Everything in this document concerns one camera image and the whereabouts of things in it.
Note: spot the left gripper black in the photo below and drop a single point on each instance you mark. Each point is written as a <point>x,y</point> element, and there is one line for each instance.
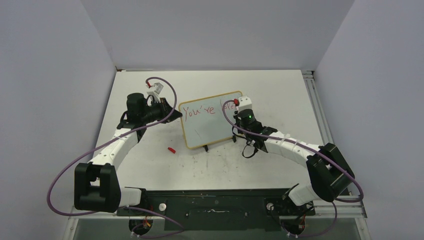
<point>165,108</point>

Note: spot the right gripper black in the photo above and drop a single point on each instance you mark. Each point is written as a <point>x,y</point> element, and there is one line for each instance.
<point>236,116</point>

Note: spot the yellow framed whiteboard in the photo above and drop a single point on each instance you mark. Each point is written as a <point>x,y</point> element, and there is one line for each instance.
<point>203,122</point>

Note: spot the red marker cap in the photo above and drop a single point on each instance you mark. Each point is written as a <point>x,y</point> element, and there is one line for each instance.
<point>171,150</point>

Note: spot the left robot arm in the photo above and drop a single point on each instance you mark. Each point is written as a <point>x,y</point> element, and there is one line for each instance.
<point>96,184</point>

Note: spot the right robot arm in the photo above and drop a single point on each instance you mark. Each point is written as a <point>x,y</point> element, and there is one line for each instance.
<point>328,171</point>

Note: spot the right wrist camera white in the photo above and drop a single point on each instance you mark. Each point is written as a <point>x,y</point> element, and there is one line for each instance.
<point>242,103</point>

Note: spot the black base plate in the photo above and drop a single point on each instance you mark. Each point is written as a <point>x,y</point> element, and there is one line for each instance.
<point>226,210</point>

